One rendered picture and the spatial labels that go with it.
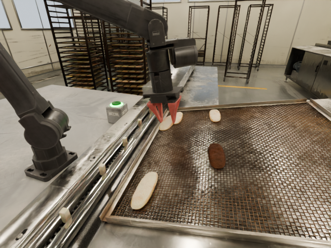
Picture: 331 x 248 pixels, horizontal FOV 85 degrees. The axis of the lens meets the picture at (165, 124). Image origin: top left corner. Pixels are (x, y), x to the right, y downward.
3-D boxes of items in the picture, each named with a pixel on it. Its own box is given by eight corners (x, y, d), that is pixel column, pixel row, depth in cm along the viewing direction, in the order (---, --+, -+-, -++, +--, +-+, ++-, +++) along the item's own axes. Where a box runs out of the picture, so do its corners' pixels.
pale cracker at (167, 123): (167, 116, 60) (167, 113, 59) (178, 116, 58) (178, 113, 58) (155, 130, 51) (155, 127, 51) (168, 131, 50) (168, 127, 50)
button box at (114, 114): (116, 122, 89) (113, 100, 84) (131, 123, 87) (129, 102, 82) (107, 130, 82) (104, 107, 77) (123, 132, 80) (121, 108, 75)
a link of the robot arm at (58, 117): (42, 142, 55) (34, 152, 50) (30, 111, 50) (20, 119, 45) (74, 139, 56) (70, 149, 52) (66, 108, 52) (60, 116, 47)
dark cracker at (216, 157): (207, 144, 48) (206, 140, 48) (221, 143, 47) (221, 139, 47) (209, 170, 39) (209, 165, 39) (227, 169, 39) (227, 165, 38)
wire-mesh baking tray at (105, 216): (167, 111, 75) (166, 108, 75) (310, 102, 61) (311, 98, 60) (101, 222, 32) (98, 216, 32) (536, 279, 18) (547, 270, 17)
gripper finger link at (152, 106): (159, 117, 59) (154, 89, 55) (180, 117, 57) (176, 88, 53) (150, 127, 53) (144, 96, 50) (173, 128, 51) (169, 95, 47)
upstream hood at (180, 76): (181, 62, 207) (181, 54, 203) (196, 63, 203) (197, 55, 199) (142, 100, 99) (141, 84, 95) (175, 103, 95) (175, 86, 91)
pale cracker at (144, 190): (146, 172, 42) (145, 168, 42) (161, 173, 41) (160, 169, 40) (126, 208, 34) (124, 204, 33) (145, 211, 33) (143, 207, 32)
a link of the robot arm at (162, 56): (144, 47, 48) (146, 47, 43) (169, 43, 49) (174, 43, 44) (148, 74, 51) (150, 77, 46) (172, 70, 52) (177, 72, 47)
